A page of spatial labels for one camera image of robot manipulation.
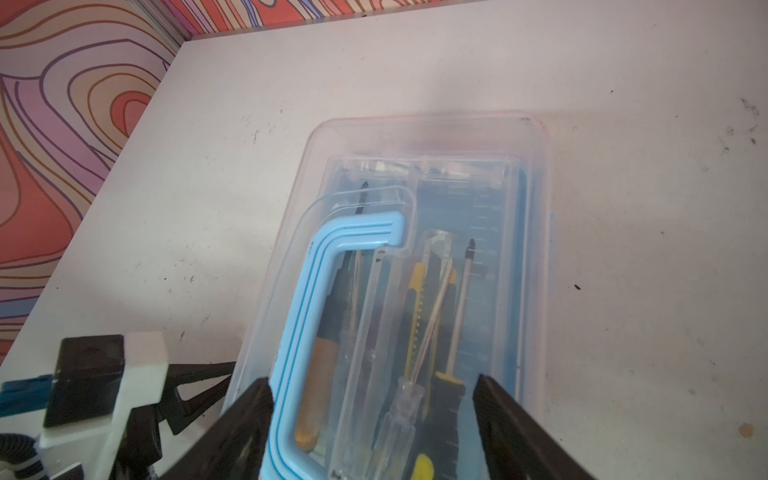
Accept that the clear handled screwdriver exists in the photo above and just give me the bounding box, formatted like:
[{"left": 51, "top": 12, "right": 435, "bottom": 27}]
[{"left": 367, "top": 259, "right": 453, "bottom": 479}]

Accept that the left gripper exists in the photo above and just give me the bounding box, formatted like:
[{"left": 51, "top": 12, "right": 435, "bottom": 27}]
[{"left": 109, "top": 362, "right": 235, "bottom": 480}]

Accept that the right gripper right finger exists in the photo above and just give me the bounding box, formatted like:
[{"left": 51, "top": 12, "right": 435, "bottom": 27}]
[{"left": 472, "top": 374, "right": 594, "bottom": 480}]

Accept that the blue plastic tool box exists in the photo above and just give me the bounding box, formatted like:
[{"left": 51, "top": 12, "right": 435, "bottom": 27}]
[{"left": 226, "top": 112, "right": 550, "bottom": 479}]

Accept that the yellow black screwdriver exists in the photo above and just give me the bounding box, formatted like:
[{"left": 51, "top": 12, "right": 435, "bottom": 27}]
[{"left": 410, "top": 256, "right": 466, "bottom": 479}]

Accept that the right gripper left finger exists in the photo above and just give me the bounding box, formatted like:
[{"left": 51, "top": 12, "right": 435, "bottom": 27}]
[{"left": 162, "top": 378, "right": 274, "bottom": 480}]

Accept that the yellow black utility knife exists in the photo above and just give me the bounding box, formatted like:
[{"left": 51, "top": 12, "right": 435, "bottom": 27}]
[{"left": 376, "top": 230, "right": 453, "bottom": 438}]

